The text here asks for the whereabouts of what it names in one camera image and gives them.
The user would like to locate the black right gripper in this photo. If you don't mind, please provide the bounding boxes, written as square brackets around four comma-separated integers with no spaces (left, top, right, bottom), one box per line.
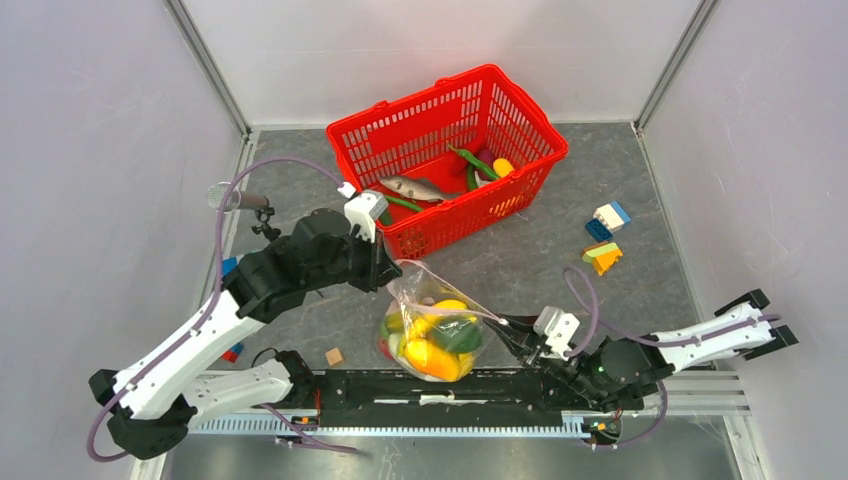
[481,311,604,406]

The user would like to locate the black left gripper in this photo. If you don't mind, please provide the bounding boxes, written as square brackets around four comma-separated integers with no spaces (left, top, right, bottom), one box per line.
[307,223,403,292]

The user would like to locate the green toy avocado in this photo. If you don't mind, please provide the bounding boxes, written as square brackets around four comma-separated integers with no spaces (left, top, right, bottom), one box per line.
[427,317,483,354]

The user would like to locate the yellow toy banana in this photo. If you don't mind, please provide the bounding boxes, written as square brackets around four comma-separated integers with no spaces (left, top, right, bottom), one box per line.
[409,299,467,335]

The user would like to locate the clear zip top bag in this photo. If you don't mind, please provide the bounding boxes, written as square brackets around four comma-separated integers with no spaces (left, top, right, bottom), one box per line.
[376,259,508,383]

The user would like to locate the orange yellow toy mango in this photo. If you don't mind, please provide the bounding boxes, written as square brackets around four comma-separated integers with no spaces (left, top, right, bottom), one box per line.
[401,338,461,382]

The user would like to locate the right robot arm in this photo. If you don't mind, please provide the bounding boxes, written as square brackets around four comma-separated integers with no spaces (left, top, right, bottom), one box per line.
[488,289,799,413]

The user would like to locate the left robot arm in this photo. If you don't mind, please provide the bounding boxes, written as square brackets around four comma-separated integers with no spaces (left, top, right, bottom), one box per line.
[89,202,401,460]

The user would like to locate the long green toy chili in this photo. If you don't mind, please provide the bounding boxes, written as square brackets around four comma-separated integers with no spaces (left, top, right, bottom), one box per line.
[384,195,423,213]

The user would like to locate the grey toy fish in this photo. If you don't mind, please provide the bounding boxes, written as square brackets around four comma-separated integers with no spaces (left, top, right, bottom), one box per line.
[379,175,459,203]

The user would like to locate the small wooden cube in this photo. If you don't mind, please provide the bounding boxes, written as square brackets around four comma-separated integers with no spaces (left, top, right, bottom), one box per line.
[325,348,345,367]

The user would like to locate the dark blue toy block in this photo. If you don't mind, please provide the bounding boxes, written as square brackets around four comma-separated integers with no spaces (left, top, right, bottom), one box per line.
[585,218,613,243]

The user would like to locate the blue green white block stack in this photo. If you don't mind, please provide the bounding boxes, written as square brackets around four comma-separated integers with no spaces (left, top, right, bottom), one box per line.
[221,257,238,277]

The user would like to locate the red plastic basket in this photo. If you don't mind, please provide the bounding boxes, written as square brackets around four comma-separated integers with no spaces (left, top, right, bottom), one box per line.
[326,64,569,259]

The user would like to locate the white blue toy block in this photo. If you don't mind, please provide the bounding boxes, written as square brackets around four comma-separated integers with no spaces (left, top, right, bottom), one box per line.
[593,201,631,233]

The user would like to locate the red blue toy block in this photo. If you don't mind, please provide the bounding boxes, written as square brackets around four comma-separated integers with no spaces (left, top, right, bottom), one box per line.
[221,342,244,363]

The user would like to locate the yellow toy lemon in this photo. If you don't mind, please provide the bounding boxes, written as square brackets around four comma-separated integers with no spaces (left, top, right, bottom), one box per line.
[492,158,515,178]

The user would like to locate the silver mesh microphone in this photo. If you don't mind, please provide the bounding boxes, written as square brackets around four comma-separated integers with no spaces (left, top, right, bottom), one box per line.
[206,182,270,212]

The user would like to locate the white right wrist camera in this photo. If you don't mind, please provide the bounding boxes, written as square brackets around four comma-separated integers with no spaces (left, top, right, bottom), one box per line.
[532,306,580,360]

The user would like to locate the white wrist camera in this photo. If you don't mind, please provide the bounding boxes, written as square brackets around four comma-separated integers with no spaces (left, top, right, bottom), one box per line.
[532,306,580,360]
[338,182,388,243]

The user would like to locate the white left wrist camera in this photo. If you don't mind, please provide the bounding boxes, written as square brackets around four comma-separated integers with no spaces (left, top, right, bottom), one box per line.
[338,182,388,243]

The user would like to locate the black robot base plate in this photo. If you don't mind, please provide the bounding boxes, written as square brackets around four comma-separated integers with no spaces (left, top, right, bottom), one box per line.
[250,368,645,429]

